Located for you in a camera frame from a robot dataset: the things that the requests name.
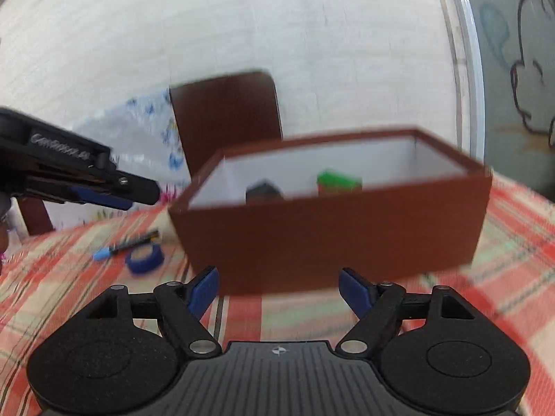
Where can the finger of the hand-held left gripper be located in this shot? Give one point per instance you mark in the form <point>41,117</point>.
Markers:
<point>138,193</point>

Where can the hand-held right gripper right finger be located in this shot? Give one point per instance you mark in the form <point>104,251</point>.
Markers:
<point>353,290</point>

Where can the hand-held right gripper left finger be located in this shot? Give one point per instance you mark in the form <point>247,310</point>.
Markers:
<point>203,290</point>

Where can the brown cardboard box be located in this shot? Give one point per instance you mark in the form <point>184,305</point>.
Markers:
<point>325,238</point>

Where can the green printed box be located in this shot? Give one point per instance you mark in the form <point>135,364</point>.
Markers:
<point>340,182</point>

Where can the black tape roll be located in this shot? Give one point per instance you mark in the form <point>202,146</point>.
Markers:
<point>262,191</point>

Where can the black marker pen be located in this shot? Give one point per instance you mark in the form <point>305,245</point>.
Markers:
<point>130,245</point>

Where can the white floral plastic bag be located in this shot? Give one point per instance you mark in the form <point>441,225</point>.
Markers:
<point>147,138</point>

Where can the brown chair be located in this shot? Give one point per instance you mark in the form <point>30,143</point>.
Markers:
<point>37,216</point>
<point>230,117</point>

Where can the blue tape roll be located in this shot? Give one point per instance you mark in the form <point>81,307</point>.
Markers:
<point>145,262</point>

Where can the brown chair back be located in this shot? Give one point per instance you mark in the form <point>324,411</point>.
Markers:
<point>230,117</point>

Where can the white frame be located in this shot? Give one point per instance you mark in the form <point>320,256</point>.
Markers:
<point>464,73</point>

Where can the cartoon wall poster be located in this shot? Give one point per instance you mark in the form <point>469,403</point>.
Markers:
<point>529,52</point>

